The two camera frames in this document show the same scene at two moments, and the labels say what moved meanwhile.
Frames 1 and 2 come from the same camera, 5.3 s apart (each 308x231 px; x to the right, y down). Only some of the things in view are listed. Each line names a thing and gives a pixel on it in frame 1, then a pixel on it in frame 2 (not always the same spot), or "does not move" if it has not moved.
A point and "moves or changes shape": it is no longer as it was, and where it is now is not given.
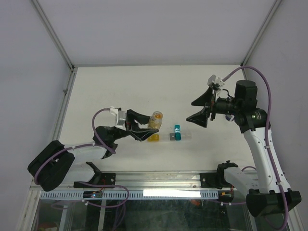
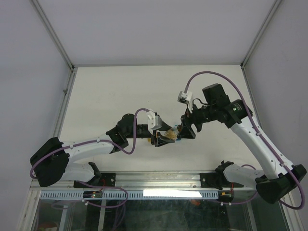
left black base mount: (106, 178) does not move
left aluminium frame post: (54, 38) does not move
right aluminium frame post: (245, 59) does not move
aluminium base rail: (146, 181) does not move
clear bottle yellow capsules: (155, 120) moves or changes shape
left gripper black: (132, 127) -> (160, 140)
